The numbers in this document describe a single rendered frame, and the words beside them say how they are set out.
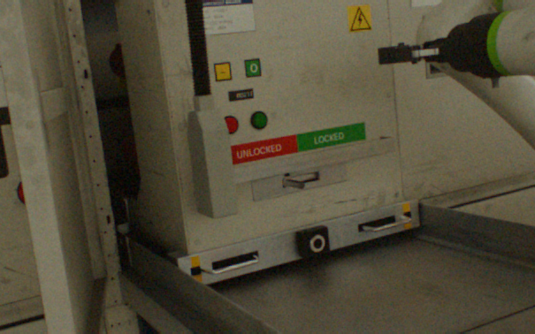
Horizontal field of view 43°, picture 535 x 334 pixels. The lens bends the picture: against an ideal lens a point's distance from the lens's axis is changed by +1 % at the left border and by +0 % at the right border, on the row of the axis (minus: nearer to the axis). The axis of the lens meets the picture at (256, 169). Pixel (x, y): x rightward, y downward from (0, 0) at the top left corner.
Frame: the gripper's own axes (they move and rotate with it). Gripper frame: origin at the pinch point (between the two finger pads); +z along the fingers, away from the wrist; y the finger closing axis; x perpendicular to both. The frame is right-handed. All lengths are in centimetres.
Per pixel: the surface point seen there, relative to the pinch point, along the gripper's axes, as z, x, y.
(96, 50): 101, 10, -27
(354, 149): 9.3, -17.1, -3.8
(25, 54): -20, 5, -65
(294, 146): 13.2, -14.9, -14.5
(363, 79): 13.3, -4.4, 2.6
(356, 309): -11.9, -38.4, -20.8
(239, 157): 13.1, -15.1, -26.3
